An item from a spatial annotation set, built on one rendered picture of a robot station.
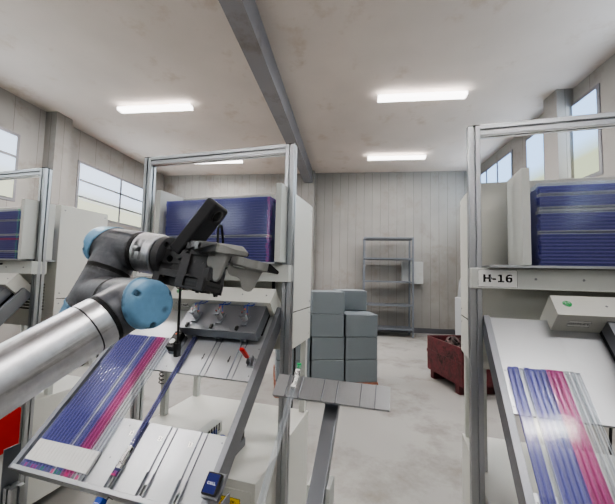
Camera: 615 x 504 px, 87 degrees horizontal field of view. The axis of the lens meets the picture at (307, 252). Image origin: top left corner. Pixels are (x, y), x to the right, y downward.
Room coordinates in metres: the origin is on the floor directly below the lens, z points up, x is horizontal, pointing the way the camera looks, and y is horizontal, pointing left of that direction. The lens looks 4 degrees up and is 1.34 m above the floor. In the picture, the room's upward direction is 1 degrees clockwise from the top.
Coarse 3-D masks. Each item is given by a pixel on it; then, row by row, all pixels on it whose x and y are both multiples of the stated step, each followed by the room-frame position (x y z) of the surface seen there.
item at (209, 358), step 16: (176, 320) 1.43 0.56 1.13; (160, 336) 1.38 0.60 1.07; (192, 352) 1.28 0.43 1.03; (208, 352) 1.27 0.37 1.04; (224, 352) 1.26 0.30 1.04; (240, 352) 1.24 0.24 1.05; (256, 352) 1.23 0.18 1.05; (160, 368) 1.25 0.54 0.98; (192, 368) 1.23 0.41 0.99; (208, 368) 1.21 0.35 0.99; (224, 368) 1.20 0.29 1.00; (240, 368) 1.19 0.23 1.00
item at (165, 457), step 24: (120, 432) 1.09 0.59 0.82; (144, 432) 1.07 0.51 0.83; (168, 432) 1.06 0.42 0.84; (192, 432) 1.05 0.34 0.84; (120, 456) 1.03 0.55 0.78; (144, 456) 1.02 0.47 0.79; (168, 456) 1.00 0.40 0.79; (192, 456) 0.99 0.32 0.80; (216, 456) 0.98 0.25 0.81; (96, 480) 0.99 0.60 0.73; (120, 480) 0.98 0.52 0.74; (144, 480) 0.97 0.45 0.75; (168, 480) 0.96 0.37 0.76; (192, 480) 0.94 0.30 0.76
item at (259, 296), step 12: (228, 288) 1.41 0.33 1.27; (240, 288) 1.39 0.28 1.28; (264, 288) 1.37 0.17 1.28; (192, 300) 1.40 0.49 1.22; (204, 300) 1.38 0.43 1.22; (216, 300) 1.36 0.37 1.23; (228, 300) 1.35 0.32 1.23; (240, 300) 1.34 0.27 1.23; (252, 300) 1.32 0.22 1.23; (264, 300) 1.31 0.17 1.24; (276, 300) 1.36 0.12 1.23
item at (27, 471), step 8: (16, 464) 1.05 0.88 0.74; (24, 472) 1.05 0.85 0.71; (32, 472) 1.02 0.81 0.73; (40, 472) 1.02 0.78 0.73; (48, 480) 1.04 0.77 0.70; (56, 480) 1.00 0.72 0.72; (64, 480) 0.99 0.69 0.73; (72, 480) 0.98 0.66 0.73; (72, 488) 1.03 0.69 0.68; (80, 488) 0.99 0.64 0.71; (88, 488) 0.96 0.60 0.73; (96, 488) 0.95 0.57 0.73; (104, 488) 0.95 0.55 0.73; (104, 496) 0.98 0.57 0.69; (112, 496) 0.94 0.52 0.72; (120, 496) 0.93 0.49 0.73; (128, 496) 0.92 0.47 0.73; (136, 496) 0.92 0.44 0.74
